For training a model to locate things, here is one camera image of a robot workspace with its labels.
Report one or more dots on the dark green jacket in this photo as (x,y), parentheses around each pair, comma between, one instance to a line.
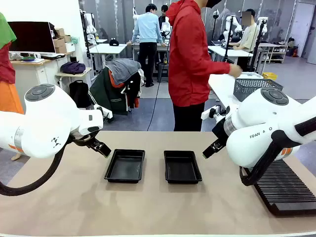
(103,96)

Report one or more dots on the black computer monitor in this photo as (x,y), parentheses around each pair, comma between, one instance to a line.
(32,37)

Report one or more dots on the person in dark top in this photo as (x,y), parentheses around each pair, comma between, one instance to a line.
(163,19)

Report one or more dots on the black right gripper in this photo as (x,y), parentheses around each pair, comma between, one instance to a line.
(221,133)

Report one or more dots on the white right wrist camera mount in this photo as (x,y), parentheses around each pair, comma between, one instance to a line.
(209,114)

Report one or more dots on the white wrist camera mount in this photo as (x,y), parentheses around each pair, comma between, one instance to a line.
(105,113)
(209,114)

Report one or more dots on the black backpack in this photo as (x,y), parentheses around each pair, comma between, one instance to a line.
(79,93)

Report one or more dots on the purple bag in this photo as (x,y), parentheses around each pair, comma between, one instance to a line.
(72,67)

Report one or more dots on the grey hoodie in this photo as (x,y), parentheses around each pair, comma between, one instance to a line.
(123,69)

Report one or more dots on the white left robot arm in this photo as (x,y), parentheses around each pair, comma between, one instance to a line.
(49,116)

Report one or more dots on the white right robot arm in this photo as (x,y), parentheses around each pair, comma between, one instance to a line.
(259,118)

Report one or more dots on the black slotted board rack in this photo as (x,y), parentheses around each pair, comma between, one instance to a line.
(284,187)

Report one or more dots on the grey mesh basket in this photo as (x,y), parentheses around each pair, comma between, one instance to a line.
(249,90)

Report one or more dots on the person's right forearm red sleeve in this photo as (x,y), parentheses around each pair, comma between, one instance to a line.
(217,69)

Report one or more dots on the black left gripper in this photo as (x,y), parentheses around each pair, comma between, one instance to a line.
(92,141)

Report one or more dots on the clear plastic container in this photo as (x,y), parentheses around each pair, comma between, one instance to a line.
(251,75)

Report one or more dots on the green bowl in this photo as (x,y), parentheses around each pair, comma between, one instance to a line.
(28,59)

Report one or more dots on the person in light blue sweater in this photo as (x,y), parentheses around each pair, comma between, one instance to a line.
(148,27)

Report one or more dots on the person's right hand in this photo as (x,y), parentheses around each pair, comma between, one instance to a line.
(235,71)

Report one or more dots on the person in cream top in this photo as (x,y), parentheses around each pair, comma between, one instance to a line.
(248,37)

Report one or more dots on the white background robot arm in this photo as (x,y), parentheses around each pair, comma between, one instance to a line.
(237,27)
(90,28)

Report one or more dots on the small wooden side table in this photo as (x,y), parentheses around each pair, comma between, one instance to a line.
(86,71)

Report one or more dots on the black ESD tray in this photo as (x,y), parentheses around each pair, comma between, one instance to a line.
(126,168)
(181,169)

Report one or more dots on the cardboard box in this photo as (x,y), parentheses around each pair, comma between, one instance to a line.
(67,38)
(58,42)
(60,32)

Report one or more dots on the person in orange shorts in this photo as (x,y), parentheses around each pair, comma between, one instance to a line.
(7,74)

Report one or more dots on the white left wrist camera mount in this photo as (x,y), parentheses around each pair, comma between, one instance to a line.
(105,113)

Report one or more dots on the yellow plastic bin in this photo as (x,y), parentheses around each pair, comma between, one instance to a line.
(269,76)

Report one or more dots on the white workshop table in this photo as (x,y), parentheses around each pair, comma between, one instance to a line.
(108,49)

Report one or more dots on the black jacket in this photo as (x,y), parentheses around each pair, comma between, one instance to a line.
(132,86)

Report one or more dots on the black cap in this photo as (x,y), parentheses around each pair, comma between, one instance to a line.
(114,42)

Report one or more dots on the white cabinet wooden top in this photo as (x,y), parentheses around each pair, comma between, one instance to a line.
(47,71)

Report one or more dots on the black keyboard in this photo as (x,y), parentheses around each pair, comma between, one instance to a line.
(51,56)

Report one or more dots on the person in red jacket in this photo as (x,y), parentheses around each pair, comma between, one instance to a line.
(187,61)

